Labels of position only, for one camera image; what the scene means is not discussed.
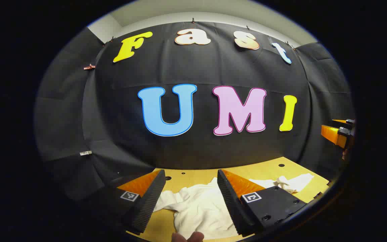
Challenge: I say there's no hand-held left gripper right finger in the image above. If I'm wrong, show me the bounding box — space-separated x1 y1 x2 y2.
216 169 307 237

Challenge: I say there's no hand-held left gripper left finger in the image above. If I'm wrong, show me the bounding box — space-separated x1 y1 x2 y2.
89 170 166 236

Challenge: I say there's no cream white sweatshirt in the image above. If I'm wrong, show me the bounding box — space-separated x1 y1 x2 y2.
153 173 314 240

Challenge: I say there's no black backdrop cloth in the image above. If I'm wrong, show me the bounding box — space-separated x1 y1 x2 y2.
34 21 355 202

